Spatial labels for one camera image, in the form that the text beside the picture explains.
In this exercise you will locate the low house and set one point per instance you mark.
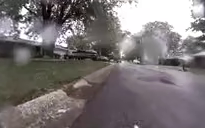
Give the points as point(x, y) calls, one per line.
point(10, 46)

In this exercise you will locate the large tree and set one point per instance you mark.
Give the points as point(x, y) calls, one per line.
point(61, 20)

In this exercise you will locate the low building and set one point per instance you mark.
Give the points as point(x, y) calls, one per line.
point(203, 59)

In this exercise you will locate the grey asphalt road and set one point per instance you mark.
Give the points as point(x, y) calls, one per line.
point(146, 100)

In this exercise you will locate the dark hedge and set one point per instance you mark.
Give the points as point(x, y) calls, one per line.
point(170, 61)

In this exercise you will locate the green grass lawn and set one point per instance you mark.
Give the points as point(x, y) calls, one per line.
point(33, 75)

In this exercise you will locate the pale concrete kerb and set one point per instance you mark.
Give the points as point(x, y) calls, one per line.
point(46, 108)

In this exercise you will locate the parked vehicle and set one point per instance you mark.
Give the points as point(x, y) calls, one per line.
point(85, 54)

